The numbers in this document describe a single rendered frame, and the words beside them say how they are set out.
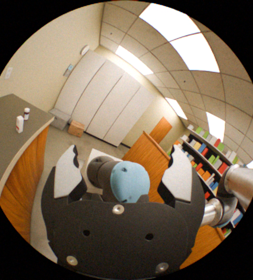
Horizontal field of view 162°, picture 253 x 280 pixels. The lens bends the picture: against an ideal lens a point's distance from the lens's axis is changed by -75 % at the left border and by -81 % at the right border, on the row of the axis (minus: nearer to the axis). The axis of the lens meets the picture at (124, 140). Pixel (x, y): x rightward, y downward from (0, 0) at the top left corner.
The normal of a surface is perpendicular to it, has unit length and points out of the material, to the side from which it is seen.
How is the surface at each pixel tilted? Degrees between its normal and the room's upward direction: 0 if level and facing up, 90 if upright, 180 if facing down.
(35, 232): 0
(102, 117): 90
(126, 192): 39
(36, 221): 0
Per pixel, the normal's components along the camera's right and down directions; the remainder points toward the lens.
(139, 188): 0.58, -0.27
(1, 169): 0.58, -0.75
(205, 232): -0.77, -0.40
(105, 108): 0.26, 0.52
